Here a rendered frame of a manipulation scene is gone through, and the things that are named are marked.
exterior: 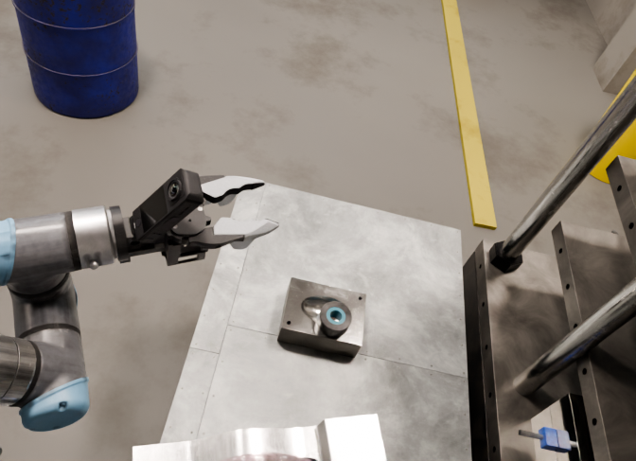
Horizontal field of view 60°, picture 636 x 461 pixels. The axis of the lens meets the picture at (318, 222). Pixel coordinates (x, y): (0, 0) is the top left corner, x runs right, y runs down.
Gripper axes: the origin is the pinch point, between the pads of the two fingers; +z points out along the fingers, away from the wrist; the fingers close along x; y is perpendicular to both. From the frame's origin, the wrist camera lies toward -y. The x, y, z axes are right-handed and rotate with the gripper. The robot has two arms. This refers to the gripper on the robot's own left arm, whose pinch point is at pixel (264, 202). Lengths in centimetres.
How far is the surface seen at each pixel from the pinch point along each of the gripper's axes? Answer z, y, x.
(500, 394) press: 67, 64, 30
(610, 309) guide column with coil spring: 72, 23, 24
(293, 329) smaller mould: 18, 59, 2
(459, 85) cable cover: 217, 167, -162
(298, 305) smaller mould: 21, 60, -4
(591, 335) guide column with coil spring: 72, 31, 27
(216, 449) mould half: -7, 55, 22
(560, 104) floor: 289, 166, -137
